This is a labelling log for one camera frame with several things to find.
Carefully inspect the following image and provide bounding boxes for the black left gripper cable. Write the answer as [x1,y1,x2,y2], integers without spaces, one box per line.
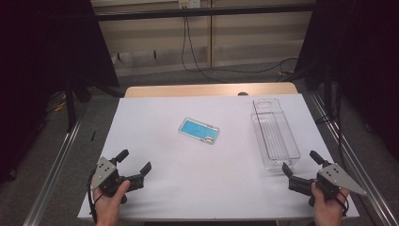
[87,170,104,224]

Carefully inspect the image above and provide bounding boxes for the white wall outlet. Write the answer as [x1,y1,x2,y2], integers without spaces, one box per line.
[178,0,201,9]

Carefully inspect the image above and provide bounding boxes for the wooden table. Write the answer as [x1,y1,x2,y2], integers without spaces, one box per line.
[124,82,299,99]

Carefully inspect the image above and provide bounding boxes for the black cable by rail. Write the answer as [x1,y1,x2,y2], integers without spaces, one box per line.
[314,89,347,166]

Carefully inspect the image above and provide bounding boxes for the white table sheet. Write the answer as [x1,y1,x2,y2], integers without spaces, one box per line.
[77,93,360,221]

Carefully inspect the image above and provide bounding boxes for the wooden wall post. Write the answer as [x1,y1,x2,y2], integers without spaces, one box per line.
[207,0,215,68]

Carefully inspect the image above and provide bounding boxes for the black stand leg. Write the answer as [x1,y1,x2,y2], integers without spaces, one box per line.
[64,76,78,132]

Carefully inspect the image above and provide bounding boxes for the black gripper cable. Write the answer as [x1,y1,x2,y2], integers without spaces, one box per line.
[87,170,104,224]
[337,190,350,218]

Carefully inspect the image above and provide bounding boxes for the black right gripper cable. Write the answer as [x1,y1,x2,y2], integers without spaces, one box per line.
[337,190,350,218]

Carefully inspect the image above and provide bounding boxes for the black floor cable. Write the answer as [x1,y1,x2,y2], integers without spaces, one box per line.
[200,56,299,75]

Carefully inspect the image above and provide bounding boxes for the black horizontal bar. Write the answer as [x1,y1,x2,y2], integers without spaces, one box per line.
[93,3,316,23]

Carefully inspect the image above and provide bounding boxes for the black hanging cable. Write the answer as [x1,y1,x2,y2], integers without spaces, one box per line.
[181,15,228,85]

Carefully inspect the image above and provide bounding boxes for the person's left hand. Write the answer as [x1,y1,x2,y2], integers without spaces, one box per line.
[93,179,132,226]

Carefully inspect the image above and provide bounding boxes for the person's right hand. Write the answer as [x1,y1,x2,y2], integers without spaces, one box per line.
[311,183,350,226]

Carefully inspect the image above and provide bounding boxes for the metal floor rail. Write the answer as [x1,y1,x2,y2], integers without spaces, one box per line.
[309,90,399,226]
[23,102,88,226]

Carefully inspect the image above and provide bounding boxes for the black curtain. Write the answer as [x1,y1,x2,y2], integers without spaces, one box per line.
[294,0,399,162]
[0,0,120,184]

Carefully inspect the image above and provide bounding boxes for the clear plastic box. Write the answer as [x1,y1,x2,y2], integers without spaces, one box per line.
[249,98,302,171]

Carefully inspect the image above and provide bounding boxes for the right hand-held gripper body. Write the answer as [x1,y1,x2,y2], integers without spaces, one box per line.
[287,163,367,201]

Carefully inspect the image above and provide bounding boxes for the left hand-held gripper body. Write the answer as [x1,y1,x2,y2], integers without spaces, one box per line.
[89,156,145,199]

